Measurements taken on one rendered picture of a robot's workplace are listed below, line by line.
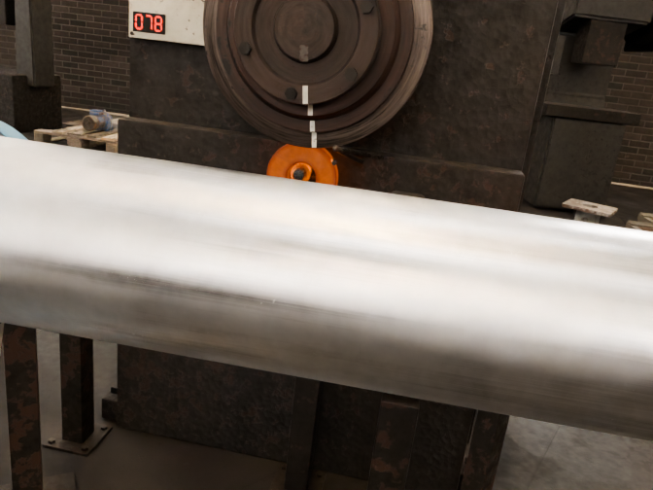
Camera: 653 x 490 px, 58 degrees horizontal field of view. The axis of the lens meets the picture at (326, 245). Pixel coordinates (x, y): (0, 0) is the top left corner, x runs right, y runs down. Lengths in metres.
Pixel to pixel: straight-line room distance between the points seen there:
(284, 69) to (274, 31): 0.07
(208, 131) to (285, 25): 0.38
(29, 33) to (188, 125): 5.12
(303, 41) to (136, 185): 0.94
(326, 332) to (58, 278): 0.11
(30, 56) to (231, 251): 6.36
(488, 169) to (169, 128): 0.74
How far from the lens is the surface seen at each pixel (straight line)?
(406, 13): 1.22
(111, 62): 8.43
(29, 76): 6.59
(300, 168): 1.28
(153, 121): 1.53
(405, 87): 1.24
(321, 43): 1.17
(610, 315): 0.23
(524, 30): 1.40
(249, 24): 1.21
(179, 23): 1.50
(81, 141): 5.85
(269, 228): 0.23
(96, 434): 1.83
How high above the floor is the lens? 1.08
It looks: 18 degrees down
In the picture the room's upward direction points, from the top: 7 degrees clockwise
